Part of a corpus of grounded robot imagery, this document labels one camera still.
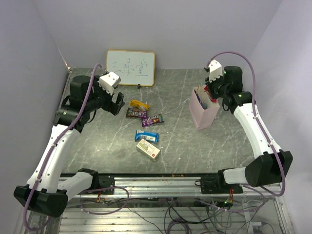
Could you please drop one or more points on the brown purple M&M's pack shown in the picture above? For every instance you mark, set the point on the brown purple M&M's pack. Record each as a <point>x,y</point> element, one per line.
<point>134,113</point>

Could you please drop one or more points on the red Himalaya candy pouch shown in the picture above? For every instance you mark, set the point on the red Himalaya candy pouch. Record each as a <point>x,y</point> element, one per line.
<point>209,94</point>

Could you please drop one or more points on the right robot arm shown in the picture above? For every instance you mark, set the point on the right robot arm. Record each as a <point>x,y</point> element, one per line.
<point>271,163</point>

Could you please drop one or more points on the white board with yellow frame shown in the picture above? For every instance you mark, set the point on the white board with yellow frame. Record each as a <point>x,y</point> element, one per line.
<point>133,67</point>

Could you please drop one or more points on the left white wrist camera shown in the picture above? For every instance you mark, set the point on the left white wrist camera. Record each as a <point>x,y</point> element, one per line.
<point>109,82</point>

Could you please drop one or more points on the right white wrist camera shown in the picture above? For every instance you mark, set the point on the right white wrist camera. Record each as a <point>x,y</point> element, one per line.
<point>214,68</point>

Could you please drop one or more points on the white green small box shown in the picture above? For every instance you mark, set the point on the white green small box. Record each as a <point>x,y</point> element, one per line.
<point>148,149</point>

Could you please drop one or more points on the pink paper bag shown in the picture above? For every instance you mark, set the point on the pink paper bag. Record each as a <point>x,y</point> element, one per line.
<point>202,110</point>

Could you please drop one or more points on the yellow candy bar wrapper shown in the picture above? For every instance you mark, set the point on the yellow candy bar wrapper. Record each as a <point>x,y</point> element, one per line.
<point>139,105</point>

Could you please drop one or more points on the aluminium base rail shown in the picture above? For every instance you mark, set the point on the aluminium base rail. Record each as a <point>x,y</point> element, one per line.
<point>148,185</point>

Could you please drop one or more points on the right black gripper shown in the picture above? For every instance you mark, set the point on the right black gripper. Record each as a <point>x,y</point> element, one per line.
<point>210,84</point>

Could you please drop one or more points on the blue cookie bar wrapper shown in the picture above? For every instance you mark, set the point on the blue cookie bar wrapper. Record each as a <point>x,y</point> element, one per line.
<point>148,136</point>

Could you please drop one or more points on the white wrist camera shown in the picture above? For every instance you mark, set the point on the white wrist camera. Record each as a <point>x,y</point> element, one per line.
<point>109,82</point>
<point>214,68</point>

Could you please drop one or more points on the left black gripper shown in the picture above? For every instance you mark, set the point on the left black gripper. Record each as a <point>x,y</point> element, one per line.
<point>110,106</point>

